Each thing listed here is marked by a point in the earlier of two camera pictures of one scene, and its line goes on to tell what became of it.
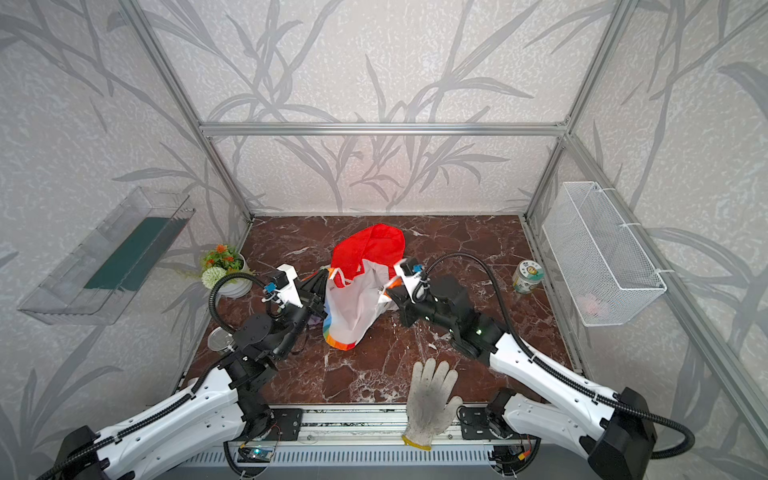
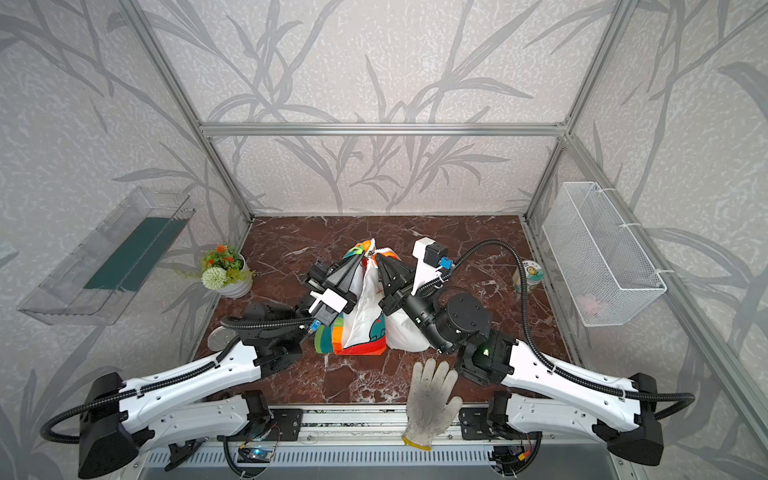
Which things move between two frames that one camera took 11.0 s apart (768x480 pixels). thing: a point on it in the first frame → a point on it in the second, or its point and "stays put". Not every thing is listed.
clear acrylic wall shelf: (94, 283) stays put
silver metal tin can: (220, 339) stays put
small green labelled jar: (527, 277) stays put
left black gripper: (314, 289) → (321, 284)
